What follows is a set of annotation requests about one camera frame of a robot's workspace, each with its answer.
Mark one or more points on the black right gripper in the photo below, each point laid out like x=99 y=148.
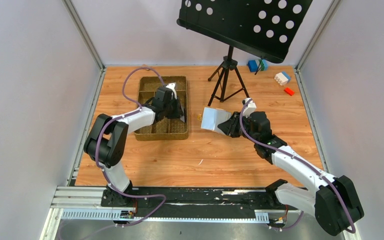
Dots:
x=235 y=123

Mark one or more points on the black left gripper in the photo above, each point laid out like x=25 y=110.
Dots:
x=175 y=108

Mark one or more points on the yellow leather card holder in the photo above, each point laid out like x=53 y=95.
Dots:
x=212 y=117

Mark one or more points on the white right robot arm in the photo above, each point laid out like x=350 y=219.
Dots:
x=332 y=201

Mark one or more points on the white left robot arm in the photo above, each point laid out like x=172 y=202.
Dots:
x=106 y=141

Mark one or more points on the woven straw divided tray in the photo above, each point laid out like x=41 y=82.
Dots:
x=152 y=94

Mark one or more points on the blue green toy block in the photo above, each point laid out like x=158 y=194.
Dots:
x=257 y=65

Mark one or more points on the red toy block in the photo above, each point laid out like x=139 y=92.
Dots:
x=289 y=91

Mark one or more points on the white blue toy block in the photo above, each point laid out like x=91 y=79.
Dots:
x=282 y=78

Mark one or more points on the black music stand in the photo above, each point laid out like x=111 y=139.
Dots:
x=263 y=28

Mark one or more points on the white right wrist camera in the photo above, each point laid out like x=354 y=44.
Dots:
x=249 y=107

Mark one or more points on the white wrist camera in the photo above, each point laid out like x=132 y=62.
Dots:
x=172 y=87
x=249 y=107

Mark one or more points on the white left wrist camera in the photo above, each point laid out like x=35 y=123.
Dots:
x=172 y=87

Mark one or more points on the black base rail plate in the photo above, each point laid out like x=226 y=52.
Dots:
x=194 y=202

